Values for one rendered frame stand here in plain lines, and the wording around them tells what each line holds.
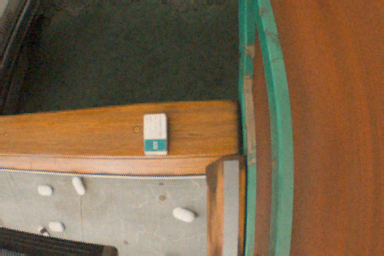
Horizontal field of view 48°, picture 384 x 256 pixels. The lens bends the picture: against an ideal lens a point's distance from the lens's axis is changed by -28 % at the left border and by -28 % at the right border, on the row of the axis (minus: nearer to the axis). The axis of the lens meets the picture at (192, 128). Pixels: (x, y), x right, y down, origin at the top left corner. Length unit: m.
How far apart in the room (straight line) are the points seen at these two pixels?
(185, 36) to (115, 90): 0.29
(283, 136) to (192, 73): 1.42
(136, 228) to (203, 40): 1.05
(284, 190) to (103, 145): 0.59
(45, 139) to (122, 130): 0.17
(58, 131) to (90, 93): 0.87
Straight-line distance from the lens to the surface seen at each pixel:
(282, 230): 0.39
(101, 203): 0.95
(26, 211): 1.00
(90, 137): 0.96
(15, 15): 1.72
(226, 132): 0.93
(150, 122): 0.92
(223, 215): 0.80
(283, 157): 0.40
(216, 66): 1.82
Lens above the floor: 1.65
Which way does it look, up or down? 71 degrees down
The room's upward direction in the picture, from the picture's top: 8 degrees counter-clockwise
